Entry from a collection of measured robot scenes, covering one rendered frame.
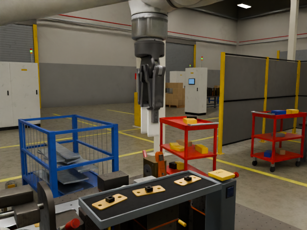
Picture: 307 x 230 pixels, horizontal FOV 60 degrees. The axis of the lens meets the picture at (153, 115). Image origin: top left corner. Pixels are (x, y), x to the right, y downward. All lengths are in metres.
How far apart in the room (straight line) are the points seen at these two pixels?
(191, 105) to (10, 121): 6.84
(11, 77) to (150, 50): 8.35
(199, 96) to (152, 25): 10.60
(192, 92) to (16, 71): 6.66
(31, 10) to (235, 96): 5.42
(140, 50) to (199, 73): 10.57
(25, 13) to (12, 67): 8.47
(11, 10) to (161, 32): 0.33
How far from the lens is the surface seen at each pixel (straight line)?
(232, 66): 5.64
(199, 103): 11.27
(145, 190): 0.73
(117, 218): 0.61
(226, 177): 0.87
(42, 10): 0.46
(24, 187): 0.76
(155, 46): 0.65
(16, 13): 0.45
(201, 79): 11.27
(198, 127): 3.25
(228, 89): 5.55
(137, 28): 0.66
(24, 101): 9.00
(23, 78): 8.98
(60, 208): 1.06
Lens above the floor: 1.45
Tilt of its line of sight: 7 degrees down
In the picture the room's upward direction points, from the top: straight up
